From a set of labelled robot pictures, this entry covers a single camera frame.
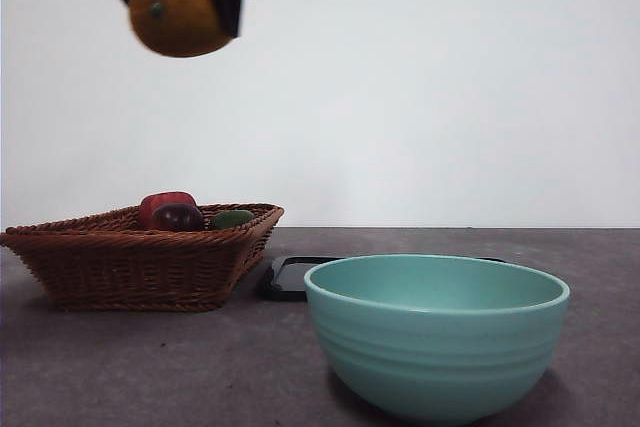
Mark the teal ribbed bowl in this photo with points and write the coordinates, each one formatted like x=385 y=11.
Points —
x=435 y=357

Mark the dark purple plum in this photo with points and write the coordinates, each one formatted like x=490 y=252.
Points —
x=176 y=217

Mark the green avocado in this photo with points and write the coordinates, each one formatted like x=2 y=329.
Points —
x=231 y=219

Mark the brown kiwi fruit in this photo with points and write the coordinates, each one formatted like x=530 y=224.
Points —
x=175 y=17

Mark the dark rectangular tray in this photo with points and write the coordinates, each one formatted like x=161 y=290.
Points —
x=285 y=279

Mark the red apple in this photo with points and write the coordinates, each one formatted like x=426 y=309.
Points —
x=160 y=201

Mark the brown wicker basket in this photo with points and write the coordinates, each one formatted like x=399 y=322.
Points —
x=125 y=272

